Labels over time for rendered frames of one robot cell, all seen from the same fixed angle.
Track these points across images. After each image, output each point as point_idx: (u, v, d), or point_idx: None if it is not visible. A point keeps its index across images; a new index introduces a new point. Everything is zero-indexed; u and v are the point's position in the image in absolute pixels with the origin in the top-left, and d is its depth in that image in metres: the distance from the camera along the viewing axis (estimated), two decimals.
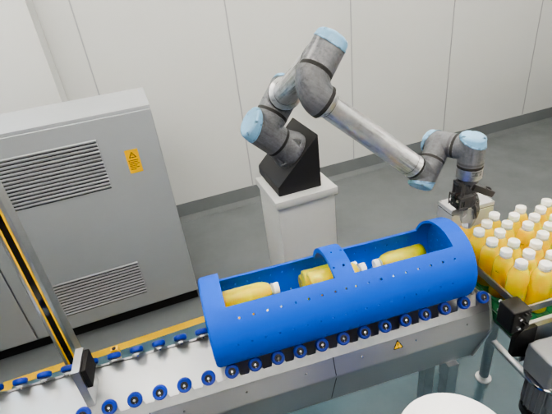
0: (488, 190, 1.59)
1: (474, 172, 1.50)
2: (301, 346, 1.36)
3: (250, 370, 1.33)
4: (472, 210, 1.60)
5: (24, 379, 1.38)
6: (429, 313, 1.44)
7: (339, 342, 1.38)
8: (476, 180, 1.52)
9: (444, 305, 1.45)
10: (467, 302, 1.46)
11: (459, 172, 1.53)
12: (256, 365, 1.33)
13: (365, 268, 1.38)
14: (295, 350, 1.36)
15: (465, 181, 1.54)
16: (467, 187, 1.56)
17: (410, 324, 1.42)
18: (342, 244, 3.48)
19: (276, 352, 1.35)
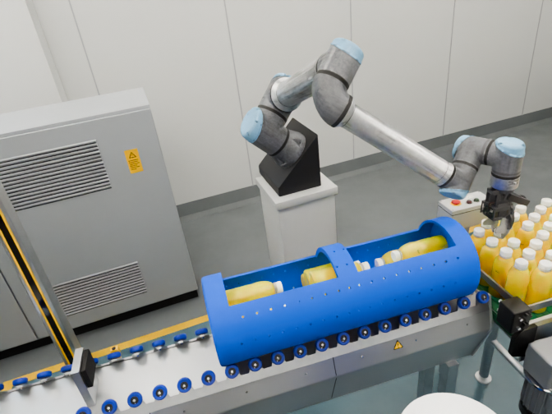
0: (523, 199, 1.51)
1: (511, 181, 1.43)
2: (304, 347, 1.36)
3: (248, 366, 1.33)
4: (507, 220, 1.52)
5: (24, 379, 1.38)
6: (429, 315, 1.44)
7: (338, 340, 1.38)
8: (512, 189, 1.44)
9: (446, 305, 1.45)
10: (467, 304, 1.46)
11: (494, 180, 1.46)
12: (255, 365, 1.33)
13: (368, 267, 1.38)
14: (296, 347, 1.36)
15: (500, 190, 1.46)
16: (502, 196, 1.49)
17: (408, 325, 1.42)
18: (342, 244, 3.48)
19: (278, 352, 1.35)
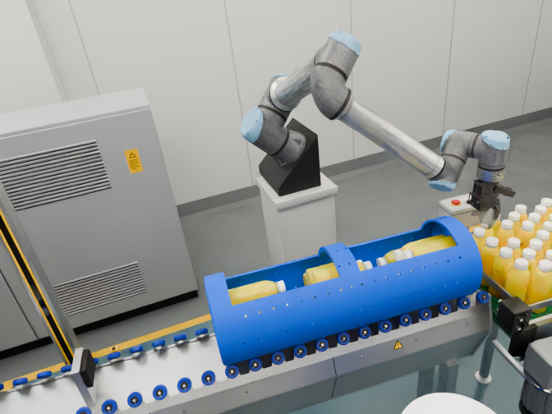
0: (508, 190, 1.57)
1: (496, 172, 1.49)
2: (305, 348, 1.36)
3: (248, 364, 1.33)
4: (493, 211, 1.58)
5: (24, 379, 1.38)
6: (429, 316, 1.44)
7: (338, 338, 1.38)
8: (498, 180, 1.50)
9: (447, 305, 1.45)
10: (466, 305, 1.46)
11: (480, 172, 1.52)
12: (255, 365, 1.33)
13: (370, 266, 1.38)
14: (297, 346, 1.36)
15: (486, 181, 1.52)
16: (489, 187, 1.55)
17: (406, 326, 1.42)
18: None
19: (280, 352, 1.35)
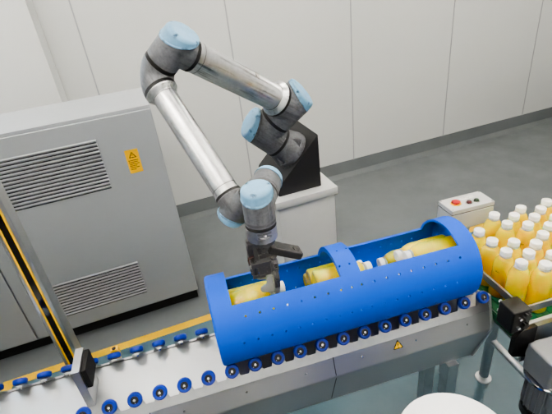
0: (292, 252, 1.26)
1: (259, 234, 1.18)
2: (305, 348, 1.36)
3: (248, 364, 1.33)
4: (273, 277, 1.27)
5: (24, 379, 1.38)
6: (429, 316, 1.44)
7: (338, 338, 1.38)
8: (264, 243, 1.19)
9: (447, 305, 1.45)
10: (466, 305, 1.46)
11: (246, 232, 1.21)
12: (255, 365, 1.33)
13: (370, 266, 1.38)
14: (297, 346, 1.36)
15: (255, 244, 1.21)
16: (262, 250, 1.24)
17: (406, 326, 1.42)
18: None
19: (280, 352, 1.35)
